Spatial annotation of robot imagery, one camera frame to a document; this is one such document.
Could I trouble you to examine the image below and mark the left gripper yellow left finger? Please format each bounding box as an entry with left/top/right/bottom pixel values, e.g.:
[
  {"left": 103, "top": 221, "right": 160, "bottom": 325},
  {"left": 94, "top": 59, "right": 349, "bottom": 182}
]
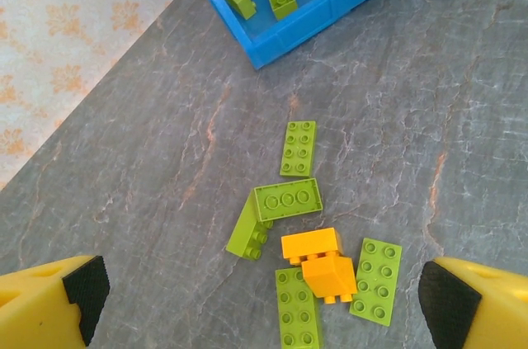
[{"left": 0, "top": 255, "right": 111, "bottom": 349}]

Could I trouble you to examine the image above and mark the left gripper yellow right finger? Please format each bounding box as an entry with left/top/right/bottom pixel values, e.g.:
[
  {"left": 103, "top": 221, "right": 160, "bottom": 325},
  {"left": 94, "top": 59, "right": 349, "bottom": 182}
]
[{"left": 417, "top": 257, "right": 528, "bottom": 349}]

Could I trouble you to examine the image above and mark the orange lego brick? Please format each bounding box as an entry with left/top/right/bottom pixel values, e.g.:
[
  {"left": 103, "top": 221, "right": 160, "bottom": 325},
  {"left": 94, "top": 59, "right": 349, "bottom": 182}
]
[
  {"left": 300, "top": 255, "right": 358, "bottom": 305},
  {"left": 280, "top": 227, "right": 343, "bottom": 266}
]

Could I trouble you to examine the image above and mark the blue two-compartment plastic bin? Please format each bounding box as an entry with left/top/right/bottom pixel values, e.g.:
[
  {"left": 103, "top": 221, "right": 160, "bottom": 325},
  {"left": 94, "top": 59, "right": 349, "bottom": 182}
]
[{"left": 182, "top": 0, "right": 445, "bottom": 70}]

